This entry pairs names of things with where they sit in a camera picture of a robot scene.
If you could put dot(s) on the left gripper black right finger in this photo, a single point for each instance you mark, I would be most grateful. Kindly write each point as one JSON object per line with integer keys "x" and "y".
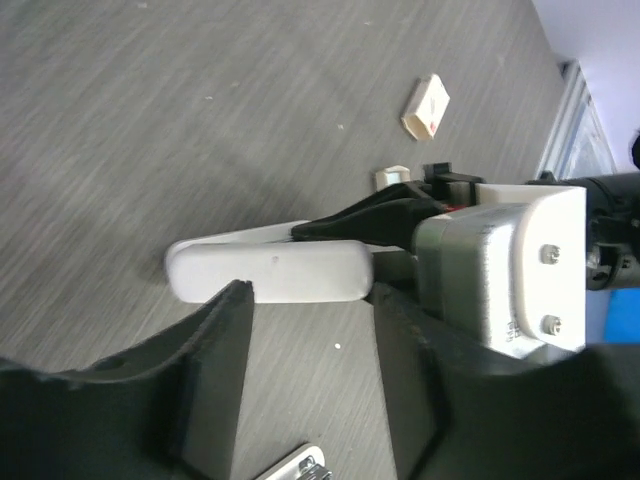
{"x": 457, "y": 410}

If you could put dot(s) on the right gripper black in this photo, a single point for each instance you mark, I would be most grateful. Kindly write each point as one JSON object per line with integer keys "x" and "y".
{"x": 390, "y": 216}

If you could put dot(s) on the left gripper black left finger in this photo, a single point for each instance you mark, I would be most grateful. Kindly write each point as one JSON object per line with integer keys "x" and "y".
{"x": 166, "y": 408}

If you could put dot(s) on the small staple box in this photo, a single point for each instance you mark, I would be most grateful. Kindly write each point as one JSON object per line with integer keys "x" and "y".
{"x": 425, "y": 108}

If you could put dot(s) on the white stapler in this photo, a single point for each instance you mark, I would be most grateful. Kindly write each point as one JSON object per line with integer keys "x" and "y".
{"x": 282, "y": 270}

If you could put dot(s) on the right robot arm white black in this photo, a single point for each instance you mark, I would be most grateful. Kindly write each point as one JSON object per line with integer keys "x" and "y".
{"x": 612, "y": 226}

